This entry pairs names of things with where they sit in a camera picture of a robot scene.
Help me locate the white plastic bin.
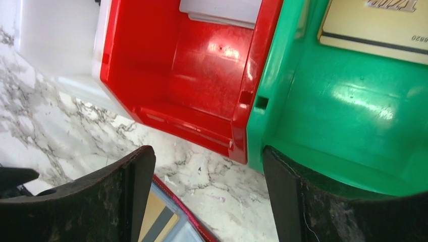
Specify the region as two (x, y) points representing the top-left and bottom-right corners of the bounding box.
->
(14, 0), (128, 117)

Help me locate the red plastic bin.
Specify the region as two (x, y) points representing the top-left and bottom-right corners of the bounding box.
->
(99, 1), (283, 164)

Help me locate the red leather card holder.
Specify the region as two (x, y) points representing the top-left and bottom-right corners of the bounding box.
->
(150, 175), (220, 242)

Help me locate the green plastic bin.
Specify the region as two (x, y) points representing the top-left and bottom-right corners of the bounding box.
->
(247, 1), (427, 196)

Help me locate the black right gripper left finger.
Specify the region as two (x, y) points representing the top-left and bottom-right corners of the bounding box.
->
(1, 146), (156, 241)

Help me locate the silver card in red bin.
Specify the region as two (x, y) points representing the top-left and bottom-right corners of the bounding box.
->
(179, 0), (262, 29)

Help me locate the gold card in green bin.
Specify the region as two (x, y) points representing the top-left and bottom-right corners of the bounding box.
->
(318, 1), (427, 65)

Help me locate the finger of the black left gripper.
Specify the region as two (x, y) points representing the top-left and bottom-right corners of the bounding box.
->
(1, 167), (39, 197)

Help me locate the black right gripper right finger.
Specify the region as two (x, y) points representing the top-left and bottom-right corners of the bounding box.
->
(262, 146), (427, 241)

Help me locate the gold card in holder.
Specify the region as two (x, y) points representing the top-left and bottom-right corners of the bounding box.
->
(139, 192), (179, 242)

